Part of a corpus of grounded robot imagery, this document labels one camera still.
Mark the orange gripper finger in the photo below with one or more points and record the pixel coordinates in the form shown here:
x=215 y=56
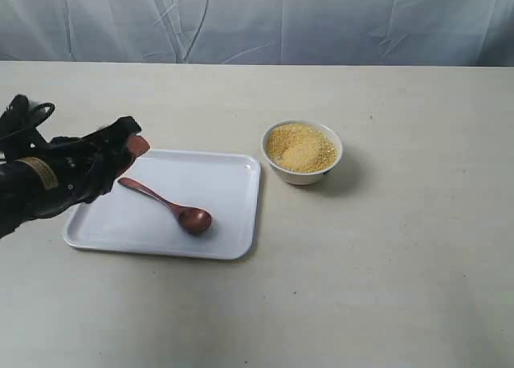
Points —
x=137 y=146

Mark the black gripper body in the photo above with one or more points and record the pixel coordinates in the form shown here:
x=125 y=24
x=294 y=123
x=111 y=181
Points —
x=89 y=165

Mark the white bowl with blue pattern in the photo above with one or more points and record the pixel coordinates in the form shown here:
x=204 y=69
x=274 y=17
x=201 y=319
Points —
x=300 y=179

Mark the white backdrop cloth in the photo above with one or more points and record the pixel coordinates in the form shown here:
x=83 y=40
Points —
x=321 y=32

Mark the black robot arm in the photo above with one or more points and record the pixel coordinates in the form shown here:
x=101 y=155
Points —
x=30 y=189

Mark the brown wooden spoon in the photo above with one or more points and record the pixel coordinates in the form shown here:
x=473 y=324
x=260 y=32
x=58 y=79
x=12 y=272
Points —
x=193 y=220

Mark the yellow grains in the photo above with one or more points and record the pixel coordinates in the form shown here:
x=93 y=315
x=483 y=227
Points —
x=300 y=148

